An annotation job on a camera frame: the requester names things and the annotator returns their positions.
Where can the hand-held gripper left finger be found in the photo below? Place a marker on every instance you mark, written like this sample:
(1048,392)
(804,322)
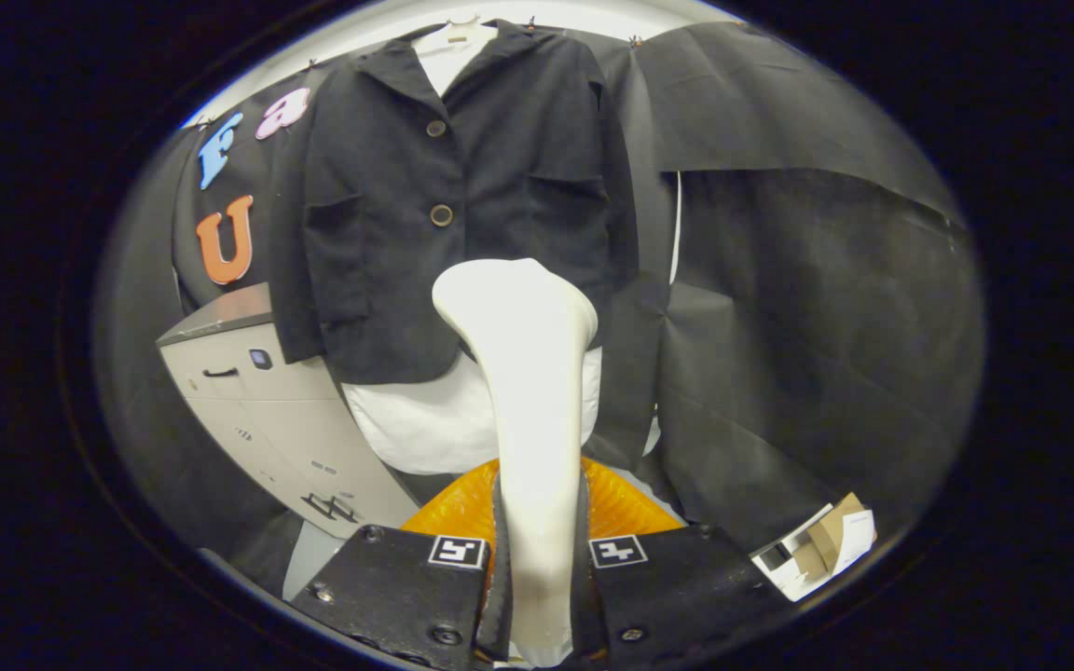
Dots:
(406,587)

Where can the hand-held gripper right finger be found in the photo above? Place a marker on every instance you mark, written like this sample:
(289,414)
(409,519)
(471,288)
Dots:
(677,587)

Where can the white shirt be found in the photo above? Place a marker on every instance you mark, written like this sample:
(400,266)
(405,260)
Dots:
(425,419)

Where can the white garment steamer head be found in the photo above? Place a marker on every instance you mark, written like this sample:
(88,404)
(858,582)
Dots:
(528,373)

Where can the black jacket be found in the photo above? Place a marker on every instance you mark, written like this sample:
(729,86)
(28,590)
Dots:
(378,233)

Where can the open cardboard box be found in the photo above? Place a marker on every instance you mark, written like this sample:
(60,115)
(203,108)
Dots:
(826,536)

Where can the grey drawer cabinet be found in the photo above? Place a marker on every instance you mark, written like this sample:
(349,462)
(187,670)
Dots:
(267,410)

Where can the black backdrop cloth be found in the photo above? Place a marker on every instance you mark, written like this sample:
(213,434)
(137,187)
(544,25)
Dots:
(826,326)

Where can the white plastic hanger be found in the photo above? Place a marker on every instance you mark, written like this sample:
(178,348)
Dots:
(461,35)

